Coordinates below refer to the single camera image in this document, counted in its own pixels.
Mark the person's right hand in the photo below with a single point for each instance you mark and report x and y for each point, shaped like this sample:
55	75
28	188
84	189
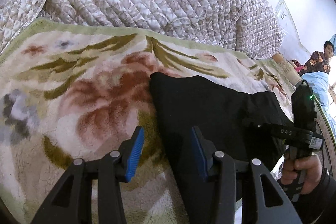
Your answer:
311	165

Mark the floral plush blanket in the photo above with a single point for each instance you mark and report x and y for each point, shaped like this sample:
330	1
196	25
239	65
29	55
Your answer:
71	92

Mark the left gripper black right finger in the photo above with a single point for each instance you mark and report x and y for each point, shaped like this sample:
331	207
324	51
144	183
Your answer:
210	182

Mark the black pants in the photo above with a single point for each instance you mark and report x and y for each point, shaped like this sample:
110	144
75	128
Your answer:
226	117

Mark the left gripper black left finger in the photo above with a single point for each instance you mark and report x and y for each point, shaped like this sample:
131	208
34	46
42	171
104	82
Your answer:
70	200

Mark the light blue bedding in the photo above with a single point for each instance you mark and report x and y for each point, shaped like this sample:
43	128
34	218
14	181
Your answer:
319	82

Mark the person in floral shirt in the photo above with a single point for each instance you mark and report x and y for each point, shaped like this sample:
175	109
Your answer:
319	61

